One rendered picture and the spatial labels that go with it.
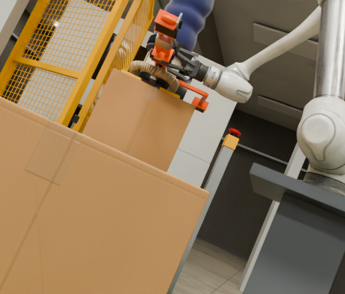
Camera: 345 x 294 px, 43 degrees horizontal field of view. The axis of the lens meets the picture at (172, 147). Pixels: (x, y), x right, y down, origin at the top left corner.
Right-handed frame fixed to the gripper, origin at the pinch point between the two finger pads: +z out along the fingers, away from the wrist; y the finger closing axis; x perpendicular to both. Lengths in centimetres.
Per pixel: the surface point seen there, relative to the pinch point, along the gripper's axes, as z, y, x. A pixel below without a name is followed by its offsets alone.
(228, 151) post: -52, 17, 55
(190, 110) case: -20.8, 15.8, 5.7
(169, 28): -0.5, 2.4, -37.3
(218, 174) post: -52, 31, 55
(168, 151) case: -19.5, 36.3, 5.7
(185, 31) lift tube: -3.6, -19.8, 17.0
